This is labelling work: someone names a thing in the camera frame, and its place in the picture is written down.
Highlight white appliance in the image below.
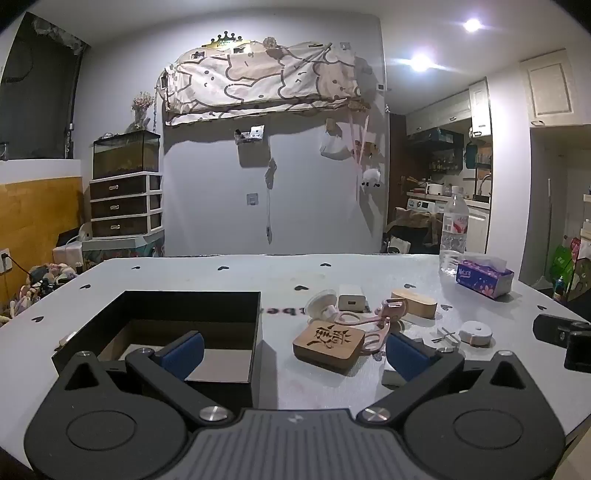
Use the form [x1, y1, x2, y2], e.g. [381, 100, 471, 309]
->
[52, 225, 92, 265]

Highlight printed cartoon blanket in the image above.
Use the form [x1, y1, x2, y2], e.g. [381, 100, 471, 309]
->
[163, 41, 371, 127]

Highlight white round tape measure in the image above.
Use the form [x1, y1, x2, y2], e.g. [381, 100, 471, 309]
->
[459, 320, 494, 347]

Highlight white three-drawer unit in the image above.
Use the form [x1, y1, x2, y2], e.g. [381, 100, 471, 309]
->
[89, 172, 164, 239]

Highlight purple tissue box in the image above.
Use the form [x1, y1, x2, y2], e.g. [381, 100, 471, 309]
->
[455, 255, 515, 301]

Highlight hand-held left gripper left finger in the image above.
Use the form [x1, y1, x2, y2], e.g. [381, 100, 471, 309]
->
[59, 331, 234, 426]

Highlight hanging grey cord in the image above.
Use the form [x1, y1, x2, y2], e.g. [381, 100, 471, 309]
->
[264, 157, 278, 244]

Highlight white upper cupboard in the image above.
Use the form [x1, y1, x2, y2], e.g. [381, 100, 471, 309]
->
[519, 48, 576, 126]

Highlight black box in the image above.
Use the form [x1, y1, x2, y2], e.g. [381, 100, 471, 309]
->
[52, 291, 264, 398]

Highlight green bag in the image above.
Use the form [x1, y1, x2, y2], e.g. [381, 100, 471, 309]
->
[549, 244, 574, 283]

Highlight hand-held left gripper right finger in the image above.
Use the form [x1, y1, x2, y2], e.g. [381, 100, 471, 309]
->
[358, 332, 532, 424]

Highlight oval wooden box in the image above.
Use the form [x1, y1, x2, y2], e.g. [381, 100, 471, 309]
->
[391, 288, 437, 319]

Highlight gold crown ornament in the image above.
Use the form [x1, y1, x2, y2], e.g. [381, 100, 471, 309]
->
[202, 31, 253, 49]

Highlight dried flower bouquet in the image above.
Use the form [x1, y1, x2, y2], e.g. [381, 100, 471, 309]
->
[130, 91, 153, 132]

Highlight carved wooden tile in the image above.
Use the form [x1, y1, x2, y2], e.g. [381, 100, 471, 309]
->
[292, 320, 369, 374]

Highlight glass fish tank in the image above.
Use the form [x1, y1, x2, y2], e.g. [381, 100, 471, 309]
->
[92, 130, 162, 180]

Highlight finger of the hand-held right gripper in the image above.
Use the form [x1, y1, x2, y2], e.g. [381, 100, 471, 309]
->
[532, 314, 578, 344]

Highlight metal wall bracket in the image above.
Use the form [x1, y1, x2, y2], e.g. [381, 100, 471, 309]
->
[233, 124, 267, 145]

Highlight white charger block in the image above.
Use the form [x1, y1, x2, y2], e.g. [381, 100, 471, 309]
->
[338, 285, 366, 311]

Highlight pile of plush toys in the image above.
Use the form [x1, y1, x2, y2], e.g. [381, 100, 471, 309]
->
[0, 262, 80, 326]

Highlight brown draped cloth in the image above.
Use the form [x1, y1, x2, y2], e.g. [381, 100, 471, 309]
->
[392, 207, 445, 246]

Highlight pink hanging ribbons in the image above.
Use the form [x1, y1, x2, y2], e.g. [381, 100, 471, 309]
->
[348, 113, 371, 167]

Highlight white washing machine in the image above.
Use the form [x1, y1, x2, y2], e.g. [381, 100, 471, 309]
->
[405, 198, 446, 215]

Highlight clear water bottle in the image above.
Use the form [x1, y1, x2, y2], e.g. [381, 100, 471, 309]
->
[439, 186, 471, 276]

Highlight white hanging bag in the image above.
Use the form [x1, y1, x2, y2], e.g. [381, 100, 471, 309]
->
[320, 130, 350, 161]

